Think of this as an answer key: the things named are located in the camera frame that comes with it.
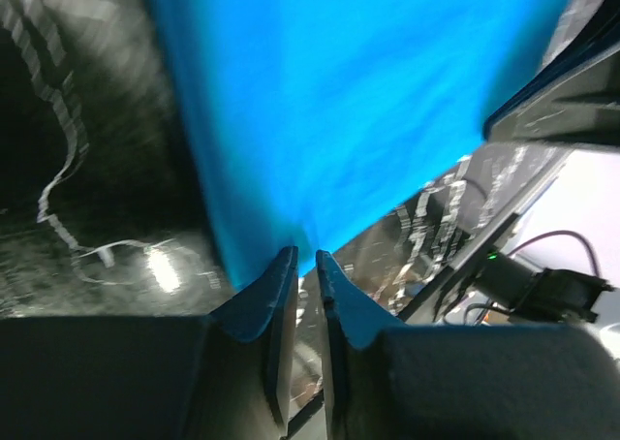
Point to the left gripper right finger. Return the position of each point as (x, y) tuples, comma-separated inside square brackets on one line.
[(384, 379)]

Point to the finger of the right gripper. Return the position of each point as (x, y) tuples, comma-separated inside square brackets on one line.
[(496, 125)]

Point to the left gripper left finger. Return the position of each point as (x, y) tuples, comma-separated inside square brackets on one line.
[(223, 375)]

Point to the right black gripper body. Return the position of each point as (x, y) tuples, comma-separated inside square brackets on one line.
[(582, 106)]

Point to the blue t shirt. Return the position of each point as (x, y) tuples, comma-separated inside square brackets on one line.
[(309, 120)]

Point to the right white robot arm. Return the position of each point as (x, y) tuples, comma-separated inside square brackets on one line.
[(551, 295)]

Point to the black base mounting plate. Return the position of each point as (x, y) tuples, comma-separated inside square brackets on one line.
[(465, 247)]

